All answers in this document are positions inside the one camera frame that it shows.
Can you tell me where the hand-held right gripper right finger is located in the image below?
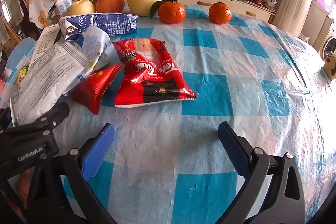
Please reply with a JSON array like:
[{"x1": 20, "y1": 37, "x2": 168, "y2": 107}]
[{"x1": 218, "y1": 121, "x2": 306, "y2": 224}]

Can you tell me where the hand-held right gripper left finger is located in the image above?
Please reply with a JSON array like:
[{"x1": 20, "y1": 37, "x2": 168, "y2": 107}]
[{"x1": 26, "y1": 123, "x2": 117, "y2": 224}]

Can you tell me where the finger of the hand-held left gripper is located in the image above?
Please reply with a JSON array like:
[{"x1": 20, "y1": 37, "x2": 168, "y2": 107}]
[
  {"x1": 0, "y1": 102, "x2": 70, "y2": 136},
  {"x1": 0, "y1": 106, "x2": 16, "y2": 130}
]

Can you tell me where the large white printed packet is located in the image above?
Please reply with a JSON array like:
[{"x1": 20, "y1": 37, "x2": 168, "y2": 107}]
[{"x1": 10, "y1": 24, "x2": 91, "y2": 126}]

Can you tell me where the small red snack packet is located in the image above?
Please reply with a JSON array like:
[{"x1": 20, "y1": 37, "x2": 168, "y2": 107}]
[{"x1": 70, "y1": 64, "x2": 124, "y2": 115}]

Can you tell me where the red instant tea packet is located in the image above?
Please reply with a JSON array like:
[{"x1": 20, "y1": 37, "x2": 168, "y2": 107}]
[{"x1": 112, "y1": 39, "x2": 198, "y2": 108}]

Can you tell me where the blue cushioned stool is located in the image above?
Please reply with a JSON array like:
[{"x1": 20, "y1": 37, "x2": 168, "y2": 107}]
[{"x1": 7, "y1": 37, "x2": 36, "y2": 70}]

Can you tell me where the white blue printed wrapper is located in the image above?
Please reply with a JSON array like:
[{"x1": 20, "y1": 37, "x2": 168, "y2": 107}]
[{"x1": 76, "y1": 27, "x2": 111, "y2": 83}]

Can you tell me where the blue white milk carton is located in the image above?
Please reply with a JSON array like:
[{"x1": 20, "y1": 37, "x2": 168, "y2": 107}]
[{"x1": 58, "y1": 13, "x2": 140, "y2": 42}]

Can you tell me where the small yellow pear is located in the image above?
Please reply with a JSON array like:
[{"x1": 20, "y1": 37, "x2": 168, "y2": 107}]
[{"x1": 68, "y1": 0, "x2": 95, "y2": 16}]

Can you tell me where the orange print white tablecloth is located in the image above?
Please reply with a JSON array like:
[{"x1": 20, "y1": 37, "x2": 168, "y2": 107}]
[{"x1": 27, "y1": 0, "x2": 63, "y2": 29}]

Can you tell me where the white plastic bottle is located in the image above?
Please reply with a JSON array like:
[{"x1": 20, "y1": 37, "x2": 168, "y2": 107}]
[{"x1": 54, "y1": 0, "x2": 73, "y2": 18}]

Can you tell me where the red apple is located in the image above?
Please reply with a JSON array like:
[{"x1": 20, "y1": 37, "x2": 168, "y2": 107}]
[{"x1": 96, "y1": 0, "x2": 125, "y2": 14}]

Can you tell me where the orange mandarin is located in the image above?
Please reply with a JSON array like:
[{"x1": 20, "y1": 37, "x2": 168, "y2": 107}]
[{"x1": 209, "y1": 2, "x2": 232, "y2": 25}]

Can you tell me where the washing machine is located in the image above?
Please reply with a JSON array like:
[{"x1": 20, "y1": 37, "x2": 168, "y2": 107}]
[{"x1": 318, "y1": 27, "x2": 336, "y2": 60}]

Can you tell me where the mandarin with green leaf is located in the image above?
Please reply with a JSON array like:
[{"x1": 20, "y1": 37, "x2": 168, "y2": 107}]
[{"x1": 150, "y1": 0, "x2": 186, "y2": 25}]

